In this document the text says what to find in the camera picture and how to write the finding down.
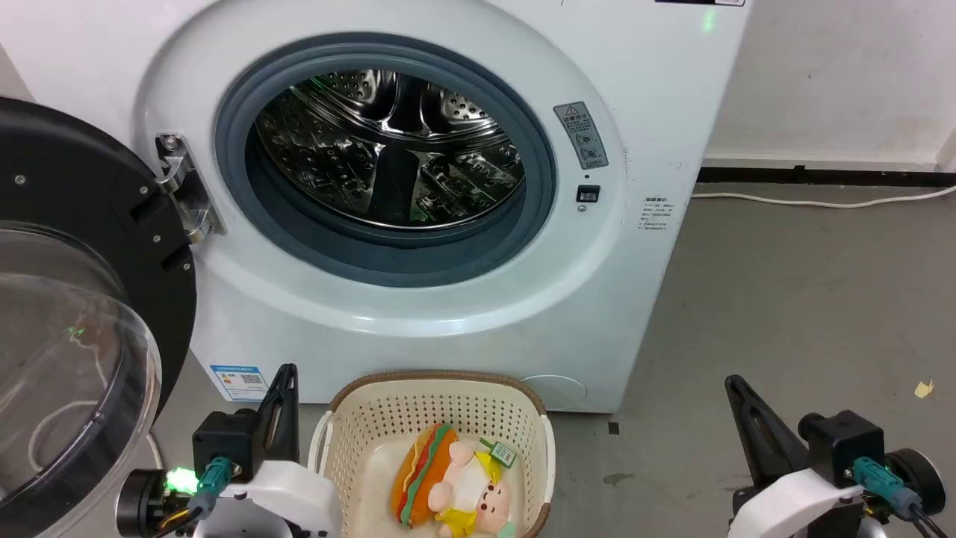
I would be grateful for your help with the grey warning sticker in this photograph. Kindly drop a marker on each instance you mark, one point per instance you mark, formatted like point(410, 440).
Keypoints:
point(581, 134)

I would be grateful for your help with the round drain filter cover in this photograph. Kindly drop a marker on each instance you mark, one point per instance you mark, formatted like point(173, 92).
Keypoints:
point(556, 392)

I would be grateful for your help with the small text label sticker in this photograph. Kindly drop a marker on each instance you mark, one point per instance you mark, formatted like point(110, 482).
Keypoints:
point(654, 214)

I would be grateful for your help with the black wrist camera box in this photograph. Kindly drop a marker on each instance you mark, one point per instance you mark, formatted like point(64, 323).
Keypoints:
point(844, 444)
point(224, 441)

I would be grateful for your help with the cream plastic laundry basket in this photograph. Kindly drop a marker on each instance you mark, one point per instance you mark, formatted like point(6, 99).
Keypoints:
point(373, 426)

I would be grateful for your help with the black wrist motor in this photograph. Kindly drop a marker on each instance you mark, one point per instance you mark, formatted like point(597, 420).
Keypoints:
point(919, 478)
point(142, 501)

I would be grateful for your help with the grey rubber door gasket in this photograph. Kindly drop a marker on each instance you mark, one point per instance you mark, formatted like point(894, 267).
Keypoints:
point(388, 250)

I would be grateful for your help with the hot dog plush toy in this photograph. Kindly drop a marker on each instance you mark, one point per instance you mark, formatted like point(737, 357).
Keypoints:
point(420, 478)

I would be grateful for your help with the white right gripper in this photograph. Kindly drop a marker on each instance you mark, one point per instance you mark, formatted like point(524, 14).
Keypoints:
point(799, 501)

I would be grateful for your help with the blue energy label sticker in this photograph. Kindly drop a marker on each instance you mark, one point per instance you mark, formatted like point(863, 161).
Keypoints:
point(240, 382)

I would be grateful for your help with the metal door hinge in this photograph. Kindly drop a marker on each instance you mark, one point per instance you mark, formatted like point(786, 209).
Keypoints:
point(183, 187)

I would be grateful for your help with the black baseboard strip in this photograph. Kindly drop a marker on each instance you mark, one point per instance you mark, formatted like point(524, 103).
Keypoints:
point(821, 176)

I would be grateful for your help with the green and white hang tag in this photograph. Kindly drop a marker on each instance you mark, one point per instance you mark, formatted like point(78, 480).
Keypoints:
point(502, 452)

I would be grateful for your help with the pink pig plush doll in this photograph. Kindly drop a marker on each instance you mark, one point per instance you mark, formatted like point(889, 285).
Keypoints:
point(474, 497)

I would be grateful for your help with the black door latch socket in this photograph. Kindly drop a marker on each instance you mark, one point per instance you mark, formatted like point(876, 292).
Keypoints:
point(588, 194)

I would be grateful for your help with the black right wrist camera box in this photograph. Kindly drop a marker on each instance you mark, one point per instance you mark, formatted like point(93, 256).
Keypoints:
point(844, 444)

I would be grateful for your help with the yellow paper scrap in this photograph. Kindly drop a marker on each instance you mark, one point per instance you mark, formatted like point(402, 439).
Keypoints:
point(924, 388)

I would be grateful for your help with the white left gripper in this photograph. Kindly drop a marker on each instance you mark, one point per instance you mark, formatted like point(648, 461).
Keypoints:
point(291, 497)

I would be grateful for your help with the black round washer door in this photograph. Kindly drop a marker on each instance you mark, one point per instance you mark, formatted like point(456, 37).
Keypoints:
point(67, 299)

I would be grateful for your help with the black left wrist motor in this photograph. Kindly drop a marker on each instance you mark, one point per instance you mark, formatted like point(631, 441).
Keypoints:
point(142, 501)

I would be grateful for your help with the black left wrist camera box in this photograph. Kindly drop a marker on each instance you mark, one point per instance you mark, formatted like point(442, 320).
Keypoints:
point(224, 441)

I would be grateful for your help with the white front-load washing machine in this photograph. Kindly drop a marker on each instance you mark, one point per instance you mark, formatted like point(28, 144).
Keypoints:
point(448, 314)

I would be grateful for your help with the black right wrist motor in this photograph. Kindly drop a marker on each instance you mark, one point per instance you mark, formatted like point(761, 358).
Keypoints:
point(919, 478)

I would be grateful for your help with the stainless steel drum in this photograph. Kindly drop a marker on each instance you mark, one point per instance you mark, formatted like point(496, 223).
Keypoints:
point(388, 149)

